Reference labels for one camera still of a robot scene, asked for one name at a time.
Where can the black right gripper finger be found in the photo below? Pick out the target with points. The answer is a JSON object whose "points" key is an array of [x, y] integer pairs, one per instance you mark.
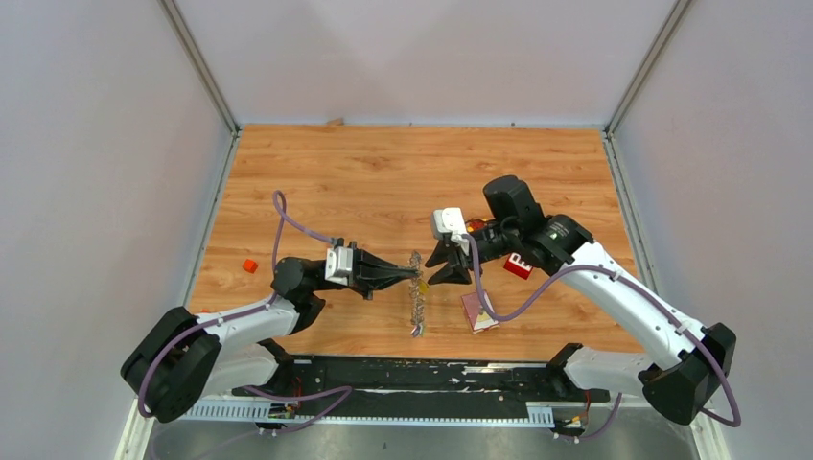
{"points": [[456, 274], [446, 252]]}

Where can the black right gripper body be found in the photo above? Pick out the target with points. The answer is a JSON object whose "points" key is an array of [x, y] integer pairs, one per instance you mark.
{"points": [[494, 245]]}

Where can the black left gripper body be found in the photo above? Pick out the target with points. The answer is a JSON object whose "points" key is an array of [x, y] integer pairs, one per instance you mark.
{"points": [[365, 292]]}

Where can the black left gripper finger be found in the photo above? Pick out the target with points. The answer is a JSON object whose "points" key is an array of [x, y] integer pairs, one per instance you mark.
{"points": [[379, 280], [369, 262]]}

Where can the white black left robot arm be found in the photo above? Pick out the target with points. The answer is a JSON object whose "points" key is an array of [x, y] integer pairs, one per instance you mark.
{"points": [[187, 356]]}

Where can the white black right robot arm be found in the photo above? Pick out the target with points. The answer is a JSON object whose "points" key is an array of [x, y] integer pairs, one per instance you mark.
{"points": [[683, 367]]}

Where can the red white toy brick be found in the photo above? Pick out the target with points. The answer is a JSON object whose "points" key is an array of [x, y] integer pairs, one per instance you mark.
{"points": [[517, 266]]}

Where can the toy brick car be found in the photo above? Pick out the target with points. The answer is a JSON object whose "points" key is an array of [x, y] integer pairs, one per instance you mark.
{"points": [[475, 224]]}

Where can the playing card box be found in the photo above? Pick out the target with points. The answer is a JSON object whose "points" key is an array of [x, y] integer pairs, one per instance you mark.
{"points": [[476, 315]]}

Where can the small orange brick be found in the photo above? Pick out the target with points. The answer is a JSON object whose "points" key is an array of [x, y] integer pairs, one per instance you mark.
{"points": [[250, 266]]}

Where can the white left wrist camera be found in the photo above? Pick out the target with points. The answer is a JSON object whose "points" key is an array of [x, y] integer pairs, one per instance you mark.
{"points": [[339, 264]]}

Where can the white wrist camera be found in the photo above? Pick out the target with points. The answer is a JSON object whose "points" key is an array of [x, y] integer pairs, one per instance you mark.
{"points": [[448, 226], [339, 264]]}

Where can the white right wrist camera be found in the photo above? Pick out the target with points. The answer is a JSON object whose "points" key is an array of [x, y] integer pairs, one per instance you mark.
{"points": [[448, 226]]}

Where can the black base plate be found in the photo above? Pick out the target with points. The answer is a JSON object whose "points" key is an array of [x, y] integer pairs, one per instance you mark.
{"points": [[401, 387]]}

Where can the slotted white cable duct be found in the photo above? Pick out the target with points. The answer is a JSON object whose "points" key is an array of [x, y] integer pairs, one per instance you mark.
{"points": [[257, 412]]}

